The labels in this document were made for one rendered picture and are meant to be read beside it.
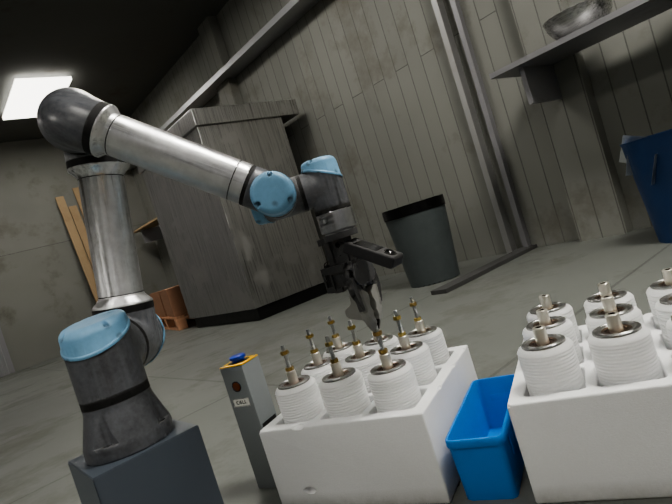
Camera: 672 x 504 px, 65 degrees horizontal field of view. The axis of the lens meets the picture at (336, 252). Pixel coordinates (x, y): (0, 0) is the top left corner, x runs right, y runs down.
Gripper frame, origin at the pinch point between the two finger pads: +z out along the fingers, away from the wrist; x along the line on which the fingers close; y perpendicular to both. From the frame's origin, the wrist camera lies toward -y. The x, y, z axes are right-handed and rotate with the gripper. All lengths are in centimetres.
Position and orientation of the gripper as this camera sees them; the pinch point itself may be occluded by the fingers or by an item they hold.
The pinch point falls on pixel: (377, 323)
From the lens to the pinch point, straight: 107.8
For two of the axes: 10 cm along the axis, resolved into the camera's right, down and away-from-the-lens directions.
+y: -7.6, 2.2, 6.1
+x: -5.7, 2.1, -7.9
